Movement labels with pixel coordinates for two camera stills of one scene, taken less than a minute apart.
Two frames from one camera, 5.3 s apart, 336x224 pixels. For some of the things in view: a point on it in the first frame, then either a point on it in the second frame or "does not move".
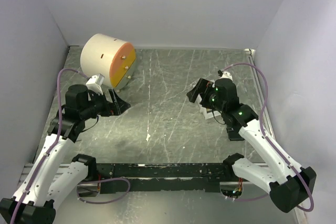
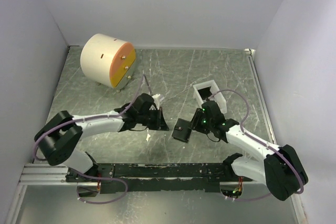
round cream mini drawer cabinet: [114, 58] does not move
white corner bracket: [250, 51] does not move
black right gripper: [204, 85] -> [195, 124]
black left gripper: [117, 107] -> [160, 123]
